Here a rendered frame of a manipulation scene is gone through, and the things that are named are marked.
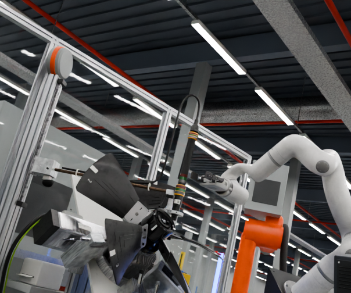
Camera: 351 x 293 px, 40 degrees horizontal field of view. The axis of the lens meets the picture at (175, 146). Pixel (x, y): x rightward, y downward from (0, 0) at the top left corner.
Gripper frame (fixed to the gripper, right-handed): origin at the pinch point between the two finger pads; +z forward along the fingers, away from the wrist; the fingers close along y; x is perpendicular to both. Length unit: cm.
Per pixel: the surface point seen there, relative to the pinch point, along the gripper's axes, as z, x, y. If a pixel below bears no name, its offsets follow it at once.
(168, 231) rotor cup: 19.6, -29.8, -9.1
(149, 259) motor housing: 15.2, -41.0, 2.4
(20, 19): 73, 55, 69
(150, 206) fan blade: 16.2, -19.2, 8.8
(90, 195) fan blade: 46, -24, 9
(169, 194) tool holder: 13.3, -13.1, 1.7
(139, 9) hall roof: -299, 452, 549
